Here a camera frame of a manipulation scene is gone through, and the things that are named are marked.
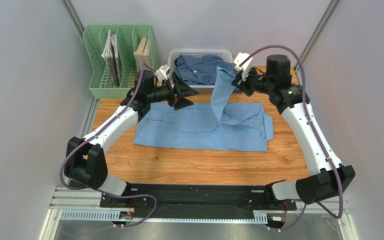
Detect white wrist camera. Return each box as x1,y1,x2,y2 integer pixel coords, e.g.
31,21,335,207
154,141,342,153
233,52,254,82
154,64,171,83

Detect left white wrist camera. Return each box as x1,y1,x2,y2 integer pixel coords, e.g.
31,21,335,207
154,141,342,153
154,64,171,83

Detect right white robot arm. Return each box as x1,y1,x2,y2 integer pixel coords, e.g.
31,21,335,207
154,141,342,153
232,52,356,204

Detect grey magazines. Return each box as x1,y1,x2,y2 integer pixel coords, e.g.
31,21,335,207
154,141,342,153
101,30,123,88

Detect dark blue checkered shirt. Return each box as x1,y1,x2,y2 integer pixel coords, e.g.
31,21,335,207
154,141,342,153
174,54,234,86

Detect light blue long sleeve shirt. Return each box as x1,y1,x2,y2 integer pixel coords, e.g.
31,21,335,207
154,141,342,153
133,67,274,152

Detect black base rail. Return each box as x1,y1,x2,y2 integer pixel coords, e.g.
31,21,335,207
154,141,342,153
50,181,350,231

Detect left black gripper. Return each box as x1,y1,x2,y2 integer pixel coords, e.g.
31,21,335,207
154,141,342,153
146,72,199,111

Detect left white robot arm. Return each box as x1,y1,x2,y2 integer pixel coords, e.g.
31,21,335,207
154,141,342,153
59,69,198,198

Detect green file organizer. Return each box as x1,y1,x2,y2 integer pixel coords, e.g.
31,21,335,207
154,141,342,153
83,24,160,99

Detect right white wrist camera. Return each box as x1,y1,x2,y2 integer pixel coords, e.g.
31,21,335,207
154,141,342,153
233,52,254,82

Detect white plastic basket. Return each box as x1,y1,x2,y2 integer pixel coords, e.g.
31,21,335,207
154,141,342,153
167,49,233,94

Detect beige books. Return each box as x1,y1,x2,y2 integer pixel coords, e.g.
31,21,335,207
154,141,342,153
133,37,152,71

